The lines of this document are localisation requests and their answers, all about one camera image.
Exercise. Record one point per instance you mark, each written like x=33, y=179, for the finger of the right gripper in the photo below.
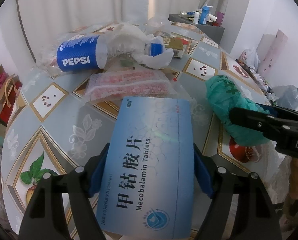
x=254, y=125
x=280, y=112

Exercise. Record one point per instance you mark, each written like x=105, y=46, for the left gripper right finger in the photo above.
x=240, y=206

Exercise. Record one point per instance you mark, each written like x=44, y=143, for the green plastic bag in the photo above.
x=223, y=95

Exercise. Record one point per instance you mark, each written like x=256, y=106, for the blue medicine box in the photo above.
x=148, y=181

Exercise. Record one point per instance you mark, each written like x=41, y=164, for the gold cigarette box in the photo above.
x=175, y=44

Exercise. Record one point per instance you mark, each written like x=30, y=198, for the pink printed clear wrapper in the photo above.
x=117, y=85

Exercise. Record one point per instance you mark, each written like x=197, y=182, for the white plastic bag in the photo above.
x=128, y=40

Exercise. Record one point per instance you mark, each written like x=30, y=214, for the blue Pepsi plastic bottle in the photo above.
x=79, y=53

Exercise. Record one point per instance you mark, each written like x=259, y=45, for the right hand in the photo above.
x=293, y=179

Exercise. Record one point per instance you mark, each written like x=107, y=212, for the grey plastic bag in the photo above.
x=287, y=96

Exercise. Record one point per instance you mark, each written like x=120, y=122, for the white pink paper bag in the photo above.
x=269, y=50

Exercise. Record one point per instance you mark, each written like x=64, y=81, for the fruit pattern tablecloth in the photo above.
x=55, y=150

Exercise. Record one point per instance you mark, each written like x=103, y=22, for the grey side cabinet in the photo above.
x=213, y=32

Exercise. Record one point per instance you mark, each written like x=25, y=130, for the blue lotion bottle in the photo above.
x=204, y=14

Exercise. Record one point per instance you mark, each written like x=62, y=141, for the white small bottle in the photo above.
x=196, y=17

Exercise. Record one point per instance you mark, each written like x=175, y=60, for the red gift bag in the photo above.
x=8, y=94

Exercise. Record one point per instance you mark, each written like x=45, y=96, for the white curtain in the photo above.
x=29, y=25

